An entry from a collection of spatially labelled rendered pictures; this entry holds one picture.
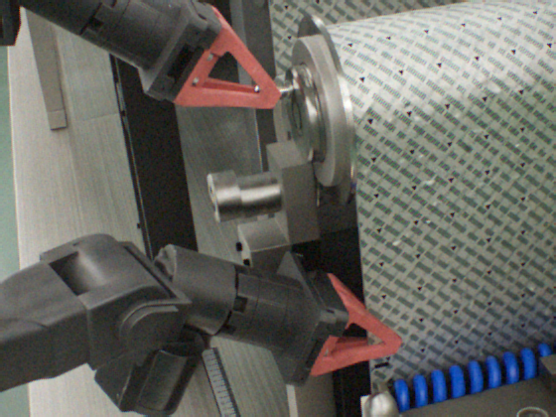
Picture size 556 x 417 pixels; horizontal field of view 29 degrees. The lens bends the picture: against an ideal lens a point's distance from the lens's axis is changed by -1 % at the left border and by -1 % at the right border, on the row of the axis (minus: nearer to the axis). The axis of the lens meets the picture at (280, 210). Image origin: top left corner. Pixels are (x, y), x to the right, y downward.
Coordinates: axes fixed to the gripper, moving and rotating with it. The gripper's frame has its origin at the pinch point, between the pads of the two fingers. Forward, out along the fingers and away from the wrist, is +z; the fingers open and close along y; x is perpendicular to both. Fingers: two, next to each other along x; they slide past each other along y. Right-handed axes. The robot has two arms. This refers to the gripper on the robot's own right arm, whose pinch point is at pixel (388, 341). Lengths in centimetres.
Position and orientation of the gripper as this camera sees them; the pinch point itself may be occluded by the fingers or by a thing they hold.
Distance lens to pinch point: 88.1
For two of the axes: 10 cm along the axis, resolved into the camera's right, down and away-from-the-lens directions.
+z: 8.9, 2.7, 3.7
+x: 3.9, -8.6, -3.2
